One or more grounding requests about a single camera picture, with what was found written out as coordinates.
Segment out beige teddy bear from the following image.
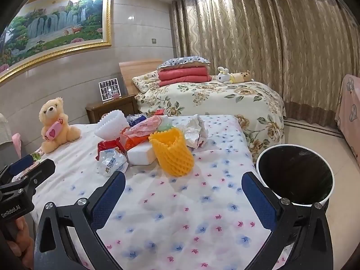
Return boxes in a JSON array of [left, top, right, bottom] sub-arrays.
[[39, 97, 82, 154]]

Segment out dotted frilled pillow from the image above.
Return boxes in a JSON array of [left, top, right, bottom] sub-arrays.
[[157, 57, 211, 70]]

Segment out white paper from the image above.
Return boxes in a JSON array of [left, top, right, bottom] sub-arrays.
[[171, 114, 209, 149]]

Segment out yellow foam fruit net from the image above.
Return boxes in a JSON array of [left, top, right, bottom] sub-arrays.
[[148, 127, 195, 178]]

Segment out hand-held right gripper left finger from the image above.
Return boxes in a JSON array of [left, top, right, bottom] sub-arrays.
[[34, 171, 126, 270]]

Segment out pink covered furniture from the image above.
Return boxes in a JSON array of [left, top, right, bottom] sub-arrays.
[[335, 74, 360, 161]]

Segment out white trash bin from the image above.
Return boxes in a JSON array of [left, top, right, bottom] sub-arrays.
[[255, 144, 335, 207]]

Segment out yellow plush toy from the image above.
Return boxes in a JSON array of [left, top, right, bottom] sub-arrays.
[[229, 72, 255, 83]]

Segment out red wrapper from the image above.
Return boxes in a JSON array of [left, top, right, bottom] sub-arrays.
[[97, 139, 127, 161]]

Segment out person's left hand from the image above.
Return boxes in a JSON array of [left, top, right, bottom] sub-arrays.
[[7, 220, 35, 270]]

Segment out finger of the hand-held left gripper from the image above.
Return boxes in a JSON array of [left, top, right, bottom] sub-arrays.
[[5, 154, 36, 177], [16, 158, 56, 199]]

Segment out orange clear plastic bag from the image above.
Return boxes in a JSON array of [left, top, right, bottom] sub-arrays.
[[124, 115, 169, 142]]

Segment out wooden headboard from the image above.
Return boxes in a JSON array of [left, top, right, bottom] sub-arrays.
[[119, 59, 164, 96]]

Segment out photo frame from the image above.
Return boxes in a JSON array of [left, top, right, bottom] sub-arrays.
[[98, 79, 122, 102]]

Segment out beige patterned curtain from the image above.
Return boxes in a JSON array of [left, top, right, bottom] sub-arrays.
[[171, 0, 352, 130]]

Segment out bed with floral quilt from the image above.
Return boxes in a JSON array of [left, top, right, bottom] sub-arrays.
[[132, 70, 286, 164]]

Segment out folded red blanket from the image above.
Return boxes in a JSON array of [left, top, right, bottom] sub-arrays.
[[157, 67, 213, 87]]

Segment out floral pillow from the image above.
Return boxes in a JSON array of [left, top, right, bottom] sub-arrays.
[[132, 70, 161, 93]]

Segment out blue plastic bag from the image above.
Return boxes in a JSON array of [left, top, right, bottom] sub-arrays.
[[126, 113, 148, 127]]

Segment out wooden nightstand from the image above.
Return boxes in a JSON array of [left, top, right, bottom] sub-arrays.
[[86, 94, 140, 124]]

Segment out white blue wrapper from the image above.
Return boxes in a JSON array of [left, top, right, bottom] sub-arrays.
[[98, 148, 128, 178]]

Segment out bed with flower sheet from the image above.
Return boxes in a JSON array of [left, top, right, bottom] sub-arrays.
[[31, 114, 290, 270]]

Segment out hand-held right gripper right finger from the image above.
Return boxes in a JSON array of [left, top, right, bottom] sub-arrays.
[[241, 171, 334, 270]]

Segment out white foam block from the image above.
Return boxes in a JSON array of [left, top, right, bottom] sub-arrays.
[[126, 142, 156, 165]]

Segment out framed landscape painting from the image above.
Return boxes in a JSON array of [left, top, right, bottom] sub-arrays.
[[0, 0, 112, 83]]

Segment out white bunny plush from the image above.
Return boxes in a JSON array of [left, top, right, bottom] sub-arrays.
[[216, 67, 234, 83]]

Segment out white foam fruit net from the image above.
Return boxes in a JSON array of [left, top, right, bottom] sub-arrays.
[[94, 110, 127, 141]]

